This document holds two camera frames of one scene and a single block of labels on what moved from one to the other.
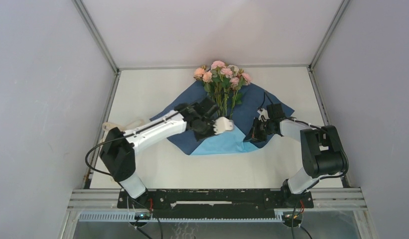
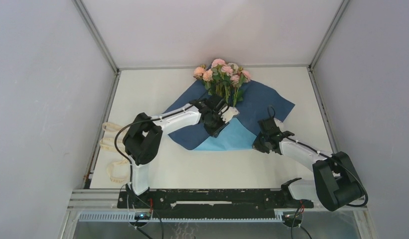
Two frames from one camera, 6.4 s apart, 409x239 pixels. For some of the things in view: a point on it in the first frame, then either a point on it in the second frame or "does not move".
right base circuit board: (297, 216) does not move
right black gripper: (254, 135) to (257, 145)
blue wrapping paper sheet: (251, 100) does not move
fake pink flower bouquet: (223, 82) does not move
